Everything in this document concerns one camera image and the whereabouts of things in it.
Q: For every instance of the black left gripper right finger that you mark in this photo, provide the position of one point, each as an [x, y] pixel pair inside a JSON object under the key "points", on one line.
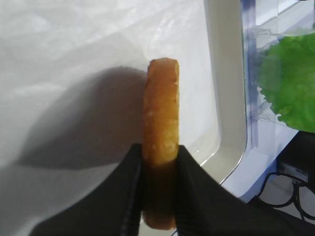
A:
{"points": [[204, 208]]}

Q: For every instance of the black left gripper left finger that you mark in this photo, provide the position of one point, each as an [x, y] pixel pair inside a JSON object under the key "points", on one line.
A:
{"points": [[112, 209]]}

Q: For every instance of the golden bread slice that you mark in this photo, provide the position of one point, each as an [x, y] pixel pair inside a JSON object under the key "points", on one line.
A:
{"points": [[160, 144]]}

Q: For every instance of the green lettuce leaf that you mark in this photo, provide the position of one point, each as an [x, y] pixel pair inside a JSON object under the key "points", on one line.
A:
{"points": [[286, 77]]}

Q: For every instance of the clear acrylic food rack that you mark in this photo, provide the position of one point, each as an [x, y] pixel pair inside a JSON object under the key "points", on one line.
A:
{"points": [[264, 23]]}

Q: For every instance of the black device box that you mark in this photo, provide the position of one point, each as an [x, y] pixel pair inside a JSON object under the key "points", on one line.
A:
{"points": [[298, 157]]}

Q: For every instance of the white serving tray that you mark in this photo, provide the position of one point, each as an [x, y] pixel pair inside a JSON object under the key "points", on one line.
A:
{"points": [[72, 75]]}

